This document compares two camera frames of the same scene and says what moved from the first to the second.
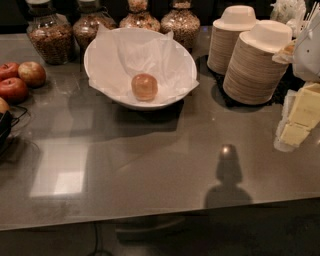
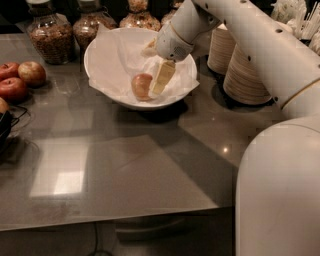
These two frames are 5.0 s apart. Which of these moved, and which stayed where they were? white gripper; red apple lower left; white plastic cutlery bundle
Moved: white gripper
Stayed: red apple lower left; white plastic cutlery bundle
